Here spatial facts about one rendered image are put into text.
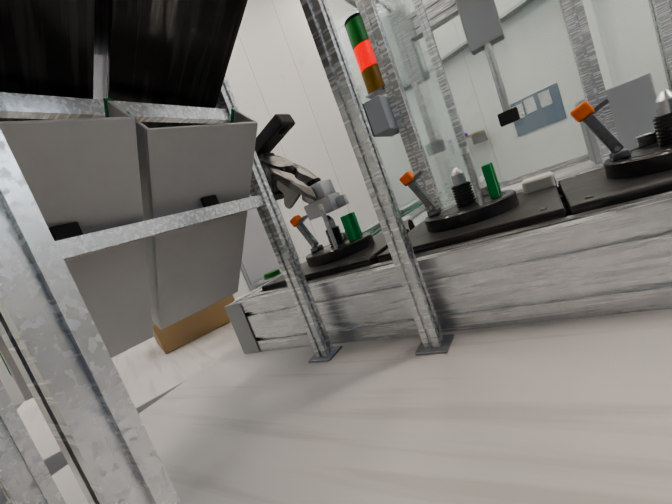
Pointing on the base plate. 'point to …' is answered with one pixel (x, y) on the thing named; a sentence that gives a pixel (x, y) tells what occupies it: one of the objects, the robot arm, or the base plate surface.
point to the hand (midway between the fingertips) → (319, 190)
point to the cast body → (327, 196)
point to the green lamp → (356, 31)
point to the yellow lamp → (372, 78)
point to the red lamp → (364, 55)
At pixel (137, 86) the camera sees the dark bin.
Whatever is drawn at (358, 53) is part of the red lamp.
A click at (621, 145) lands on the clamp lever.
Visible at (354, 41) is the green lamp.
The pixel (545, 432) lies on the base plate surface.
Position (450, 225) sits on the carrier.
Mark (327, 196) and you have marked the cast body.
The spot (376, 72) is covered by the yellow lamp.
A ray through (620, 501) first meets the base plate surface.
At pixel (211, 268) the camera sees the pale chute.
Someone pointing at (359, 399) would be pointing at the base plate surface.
